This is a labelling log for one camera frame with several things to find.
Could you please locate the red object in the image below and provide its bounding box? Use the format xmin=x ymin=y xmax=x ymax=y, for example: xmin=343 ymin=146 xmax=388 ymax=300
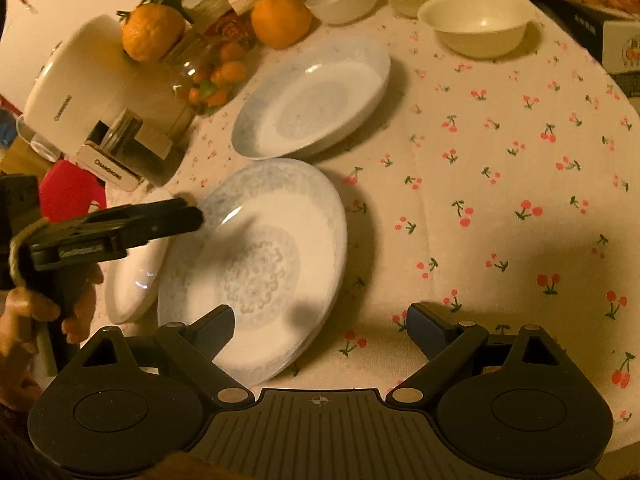
xmin=39 ymin=160 xmax=107 ymax=223

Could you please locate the orange with leaves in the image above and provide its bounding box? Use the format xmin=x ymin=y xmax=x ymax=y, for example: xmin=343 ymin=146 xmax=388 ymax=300
xmin=116 ymin=0 xmax=193 ymax=62

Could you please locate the white floral swirl plate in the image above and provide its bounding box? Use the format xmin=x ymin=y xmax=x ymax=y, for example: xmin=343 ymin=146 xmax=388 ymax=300
xmin=104 ymin=190 xmax=173 ymax=325

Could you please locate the blue patterned plate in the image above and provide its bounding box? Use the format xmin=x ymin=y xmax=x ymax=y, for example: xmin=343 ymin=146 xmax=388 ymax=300
xmin=157 ymin=158 xmax=348 ymax=387

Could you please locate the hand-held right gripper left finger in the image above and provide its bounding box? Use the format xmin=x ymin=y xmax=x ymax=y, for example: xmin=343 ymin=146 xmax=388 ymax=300
xmin=57 ymin=305 xmax=253 ymax=406

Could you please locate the orange cardboard box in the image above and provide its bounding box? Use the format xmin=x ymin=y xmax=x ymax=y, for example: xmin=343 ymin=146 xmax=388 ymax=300
xmin=510 ymin=0 xmax=640 ymax=76

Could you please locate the cherry print tablecloth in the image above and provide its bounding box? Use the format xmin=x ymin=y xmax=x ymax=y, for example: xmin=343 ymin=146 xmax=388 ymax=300
xmin=102 ymin=0 xmax=640 ymax=453

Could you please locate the red label can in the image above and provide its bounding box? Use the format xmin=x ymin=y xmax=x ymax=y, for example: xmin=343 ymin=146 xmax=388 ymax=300
xmin=215 ymin=12 xmax=257 ymax=48

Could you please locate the white oval deep plate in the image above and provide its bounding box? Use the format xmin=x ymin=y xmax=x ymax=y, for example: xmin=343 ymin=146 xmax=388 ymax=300
xmin=231 ymin=35 xmax=392 ymax=161

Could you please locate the large orange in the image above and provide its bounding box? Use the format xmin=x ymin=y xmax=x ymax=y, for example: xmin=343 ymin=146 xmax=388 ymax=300
xmin=250 ymin=0 xmax=313 ymax=51

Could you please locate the white kitchen appliance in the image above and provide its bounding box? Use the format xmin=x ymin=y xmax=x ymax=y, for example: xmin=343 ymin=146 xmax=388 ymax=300
xmin=22 ymin=14 xmax=196 ymax=161

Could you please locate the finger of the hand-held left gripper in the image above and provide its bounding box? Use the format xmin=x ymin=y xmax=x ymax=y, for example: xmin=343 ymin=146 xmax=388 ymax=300
xmin=82 ymin=198 xmax=205 ymax=249

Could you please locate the white and dark small box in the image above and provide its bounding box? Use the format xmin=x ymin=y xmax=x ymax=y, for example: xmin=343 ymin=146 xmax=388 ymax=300
xmin=75 ymin=110 xmax=186 ymax=192

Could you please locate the person's left hand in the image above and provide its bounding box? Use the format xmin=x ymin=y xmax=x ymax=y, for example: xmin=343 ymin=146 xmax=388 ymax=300
xmin=0 ymin=265 xmax=104 ymax=409

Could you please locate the glass jar of kumquats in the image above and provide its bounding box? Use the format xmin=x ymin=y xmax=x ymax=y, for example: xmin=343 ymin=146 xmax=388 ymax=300
xmin=162 ymin=35 xmax=249 ymax=118

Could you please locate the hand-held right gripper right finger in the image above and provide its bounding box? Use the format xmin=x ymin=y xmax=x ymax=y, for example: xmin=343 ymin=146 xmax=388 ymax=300
xmin=387 ymin=302 xmax=583 ymax=406

